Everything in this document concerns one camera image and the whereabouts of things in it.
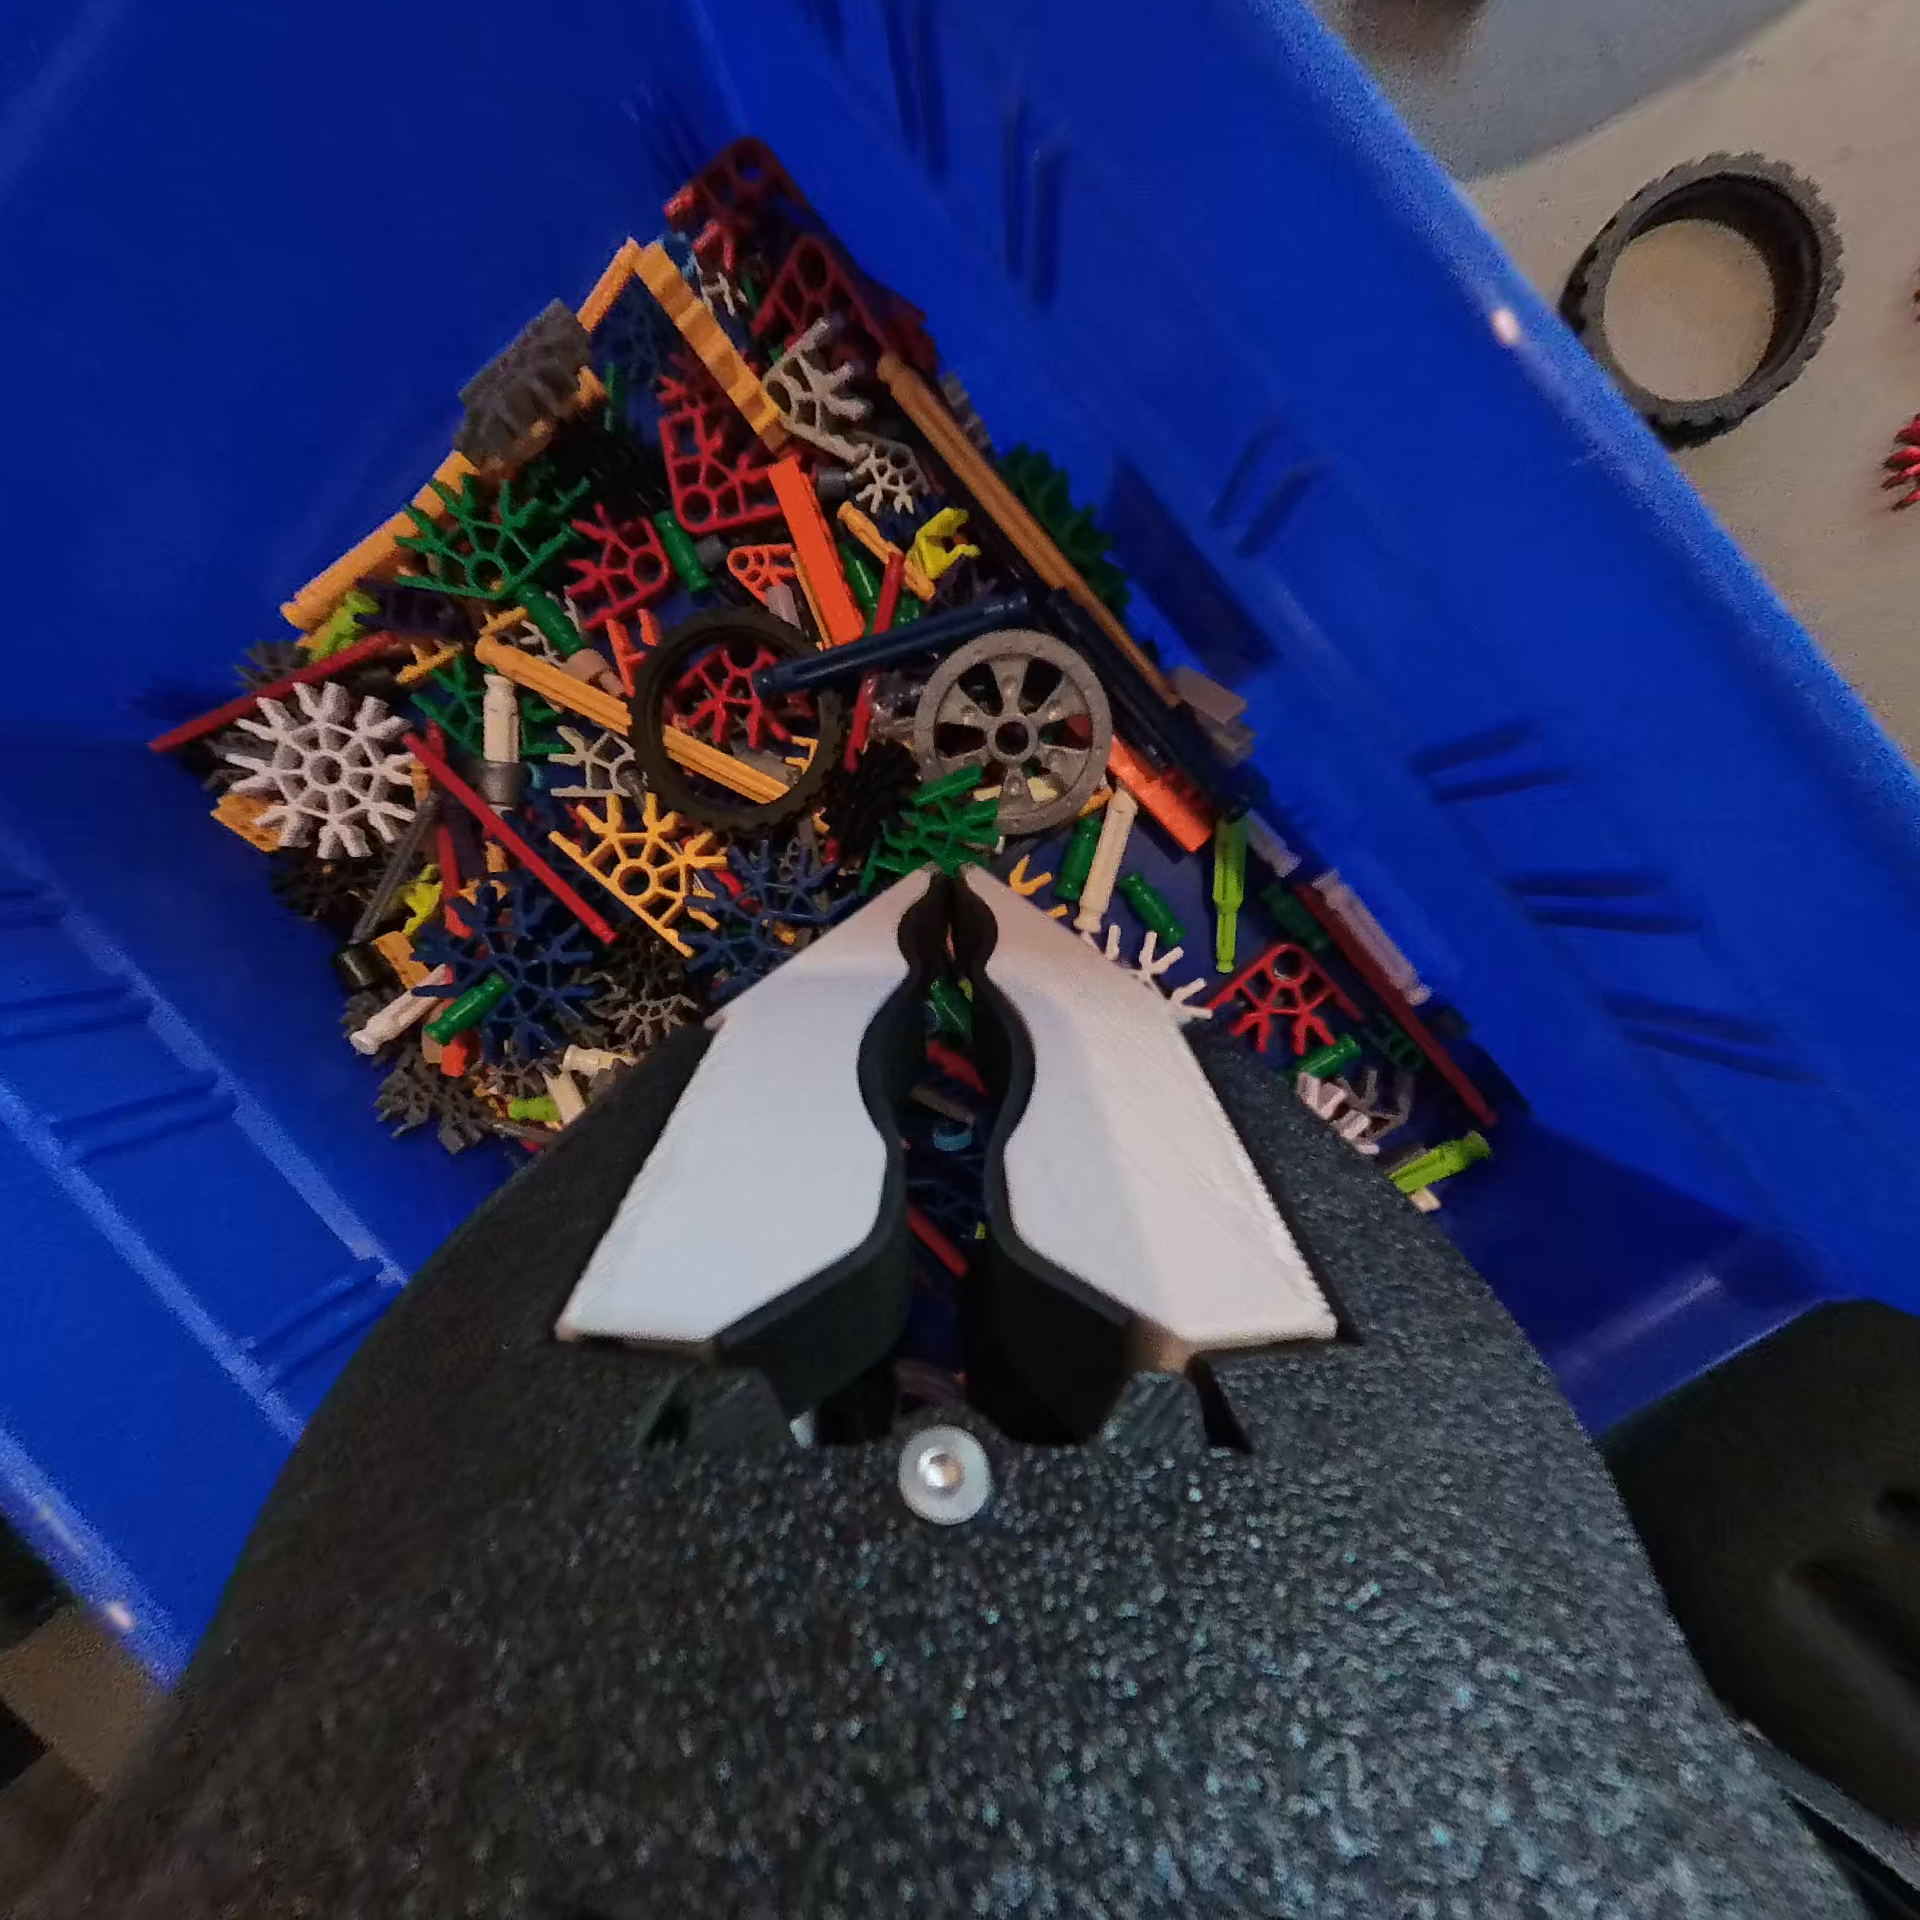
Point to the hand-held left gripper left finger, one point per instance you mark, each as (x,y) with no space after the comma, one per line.
(754,1172)

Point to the black perforated tray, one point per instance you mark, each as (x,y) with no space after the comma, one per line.
(1791,1535)

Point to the grey spoked toy wheel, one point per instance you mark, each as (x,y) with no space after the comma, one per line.
(930,728)

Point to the red fan connector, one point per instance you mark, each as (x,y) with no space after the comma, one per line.
(1906,455)

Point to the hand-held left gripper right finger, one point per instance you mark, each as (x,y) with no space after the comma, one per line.
(1163,1172)

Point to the blue plastic bin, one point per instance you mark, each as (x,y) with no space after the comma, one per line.
(302,381)

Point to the black toy tyre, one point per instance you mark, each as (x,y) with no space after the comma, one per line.
(650,719)
(1585,285)

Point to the white snowflake connector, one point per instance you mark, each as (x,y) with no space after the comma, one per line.
(328,766)

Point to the pile of colourful toy pieces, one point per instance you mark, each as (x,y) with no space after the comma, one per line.
(594,599)

